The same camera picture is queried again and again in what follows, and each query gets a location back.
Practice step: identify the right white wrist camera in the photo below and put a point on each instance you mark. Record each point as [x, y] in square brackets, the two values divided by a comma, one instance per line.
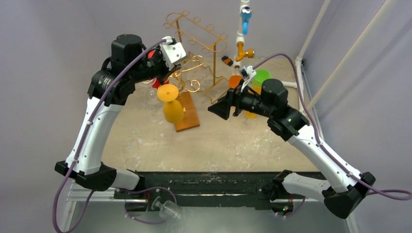
[247, 73]

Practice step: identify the clear wine glass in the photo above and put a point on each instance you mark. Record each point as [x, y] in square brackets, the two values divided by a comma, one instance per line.
[151, 92]

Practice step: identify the yellow goblet front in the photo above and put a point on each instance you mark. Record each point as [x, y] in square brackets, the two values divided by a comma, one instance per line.
[172, 108]

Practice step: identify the gold tall wire rack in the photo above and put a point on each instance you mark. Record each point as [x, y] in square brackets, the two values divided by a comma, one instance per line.
[218, 45]

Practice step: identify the gold swirl wine glass rack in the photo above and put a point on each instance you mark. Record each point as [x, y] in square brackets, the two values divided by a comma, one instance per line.
[190, 119]

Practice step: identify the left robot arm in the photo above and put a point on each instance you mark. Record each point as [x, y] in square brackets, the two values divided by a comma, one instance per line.
[129, 63]

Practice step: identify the small black orange object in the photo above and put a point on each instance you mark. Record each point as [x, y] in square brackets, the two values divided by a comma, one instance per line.
[227, 60]

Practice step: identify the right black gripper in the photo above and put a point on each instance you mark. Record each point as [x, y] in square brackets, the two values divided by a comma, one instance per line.
[236, 102]

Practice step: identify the green plastic cup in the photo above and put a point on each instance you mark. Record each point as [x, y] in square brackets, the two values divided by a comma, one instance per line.
[260, 77]

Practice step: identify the white pvc pipe frame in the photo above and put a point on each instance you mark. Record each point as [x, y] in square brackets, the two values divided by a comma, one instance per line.
[299, 58]

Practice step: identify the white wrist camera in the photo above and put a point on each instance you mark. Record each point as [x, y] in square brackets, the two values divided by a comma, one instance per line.
[247, 73]
[173, 52]

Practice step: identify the orange plastic goblet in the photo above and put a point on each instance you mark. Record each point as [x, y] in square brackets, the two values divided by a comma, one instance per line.
[234, 81]

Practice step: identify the small clear tumbler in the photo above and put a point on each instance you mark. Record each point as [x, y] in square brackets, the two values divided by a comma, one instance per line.
[167, 209]

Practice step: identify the yellow goblet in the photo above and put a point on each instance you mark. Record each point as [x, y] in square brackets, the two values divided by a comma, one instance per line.
[172, 108]
[248, 114]

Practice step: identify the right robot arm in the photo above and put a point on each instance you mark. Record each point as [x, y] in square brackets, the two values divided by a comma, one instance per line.
[343, 188]

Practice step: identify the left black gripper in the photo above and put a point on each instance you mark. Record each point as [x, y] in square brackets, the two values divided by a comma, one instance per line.
[166, 73]

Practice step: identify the orange faucet tap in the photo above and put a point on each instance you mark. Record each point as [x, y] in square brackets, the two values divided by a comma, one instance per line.
[249, 53]

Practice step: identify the aluminium rail frame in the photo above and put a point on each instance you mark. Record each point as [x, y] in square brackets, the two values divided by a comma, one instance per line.
[74, 199]

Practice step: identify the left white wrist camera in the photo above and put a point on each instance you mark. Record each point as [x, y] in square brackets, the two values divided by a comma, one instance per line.
[173, 52]

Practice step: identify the red plastic goblet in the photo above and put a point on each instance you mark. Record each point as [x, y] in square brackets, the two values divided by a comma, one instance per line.
[159, 69]

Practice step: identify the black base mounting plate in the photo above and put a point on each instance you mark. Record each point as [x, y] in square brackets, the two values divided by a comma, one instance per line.
[149, 178]

